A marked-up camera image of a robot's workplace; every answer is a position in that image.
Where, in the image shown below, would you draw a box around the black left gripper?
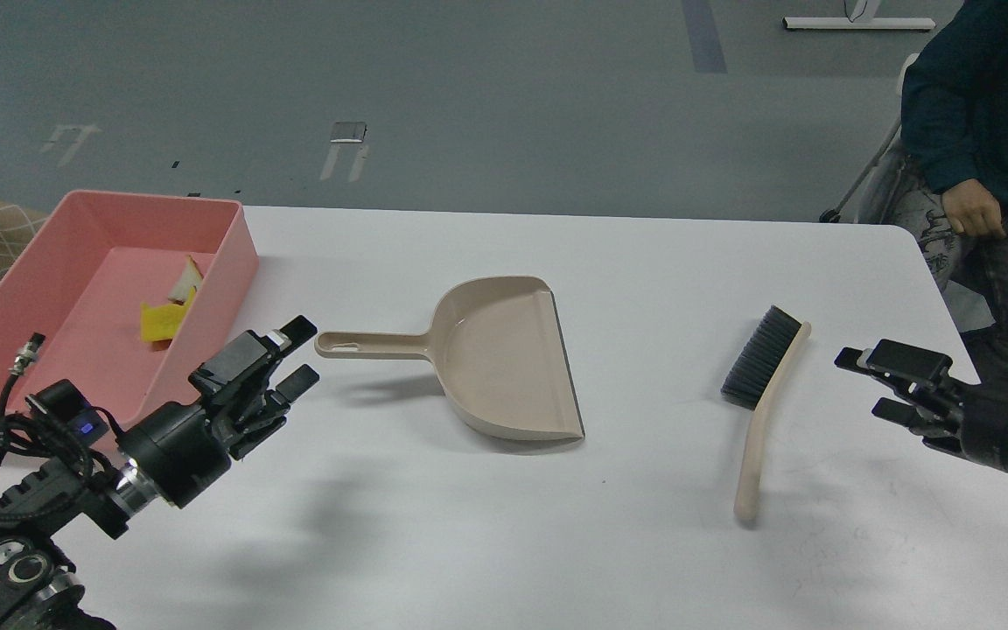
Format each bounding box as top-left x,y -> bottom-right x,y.
119,316 -> 320,509

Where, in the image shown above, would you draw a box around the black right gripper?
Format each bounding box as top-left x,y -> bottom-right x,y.
835,339 -> 1008,474

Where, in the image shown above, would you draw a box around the yellow green sponge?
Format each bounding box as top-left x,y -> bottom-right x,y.
137,287 -> 199,343

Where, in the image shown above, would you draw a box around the beige hand brush black bristles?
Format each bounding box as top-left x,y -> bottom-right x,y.
720,304 -> 811,526

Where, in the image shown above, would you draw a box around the beige plastic dustpan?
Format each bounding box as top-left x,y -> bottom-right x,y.
313,276 -> 585,440

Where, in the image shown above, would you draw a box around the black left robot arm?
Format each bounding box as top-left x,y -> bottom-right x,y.
0,316 -> 319,629

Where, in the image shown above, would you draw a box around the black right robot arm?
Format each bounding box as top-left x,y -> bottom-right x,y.
835,339 -> 1008,474

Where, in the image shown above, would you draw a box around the pink plastic bin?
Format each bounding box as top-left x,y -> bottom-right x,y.
0,190 -> 259,428

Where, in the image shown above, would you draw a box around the person's hand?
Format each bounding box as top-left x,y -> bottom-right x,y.
941,178 -> 1007,239

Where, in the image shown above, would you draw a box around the person in dark clothes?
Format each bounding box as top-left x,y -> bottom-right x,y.
888,1 -> 1008,383

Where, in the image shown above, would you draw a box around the white desk foot bar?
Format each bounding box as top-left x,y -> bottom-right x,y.
781,1 -> 937,32

